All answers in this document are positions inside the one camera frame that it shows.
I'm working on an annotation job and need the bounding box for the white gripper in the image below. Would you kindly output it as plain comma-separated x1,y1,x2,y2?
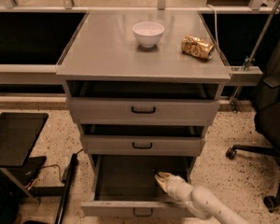
154,172,193,203

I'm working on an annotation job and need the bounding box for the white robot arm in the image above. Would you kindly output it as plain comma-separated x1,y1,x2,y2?
155,172,249,224

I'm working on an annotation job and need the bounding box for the grey bottom drawer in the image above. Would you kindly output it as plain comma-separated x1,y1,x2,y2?
81,155,195,217

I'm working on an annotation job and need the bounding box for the grey drawer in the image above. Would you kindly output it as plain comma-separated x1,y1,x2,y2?
66,80,218,126
80,124,205,156
81,155,195,217

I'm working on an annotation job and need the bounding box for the grey middle drawer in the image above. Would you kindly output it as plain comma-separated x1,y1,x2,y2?
80,124,205,156

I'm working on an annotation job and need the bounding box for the grey metal drawer cabinet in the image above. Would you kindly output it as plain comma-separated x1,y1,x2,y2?
55,8,232,158

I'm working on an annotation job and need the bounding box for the grey top drawer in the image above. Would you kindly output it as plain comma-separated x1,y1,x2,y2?
66,80,218,126

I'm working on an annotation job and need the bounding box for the black pole on floor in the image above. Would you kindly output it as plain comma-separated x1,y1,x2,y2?
54,153,77,224

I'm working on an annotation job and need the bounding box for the black office chair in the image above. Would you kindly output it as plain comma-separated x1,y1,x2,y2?
225,19,280,211

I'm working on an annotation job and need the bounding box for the crushed gold soda can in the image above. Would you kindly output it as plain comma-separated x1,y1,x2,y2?
181,35,215,60

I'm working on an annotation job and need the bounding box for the white ceramic bowl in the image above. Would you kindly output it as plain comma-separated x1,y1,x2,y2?
133,21,164,48

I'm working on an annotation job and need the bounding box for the metal rod with clamp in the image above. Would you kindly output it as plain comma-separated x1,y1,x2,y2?
230,0,280,112

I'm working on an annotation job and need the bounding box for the black side table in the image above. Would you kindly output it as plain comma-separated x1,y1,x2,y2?
0,112,49,203

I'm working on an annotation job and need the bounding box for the black floor cable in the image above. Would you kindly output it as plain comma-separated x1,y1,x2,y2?
27,148,84,191

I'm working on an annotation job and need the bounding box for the white cable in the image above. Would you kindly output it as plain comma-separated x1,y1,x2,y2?
205,4,220,52

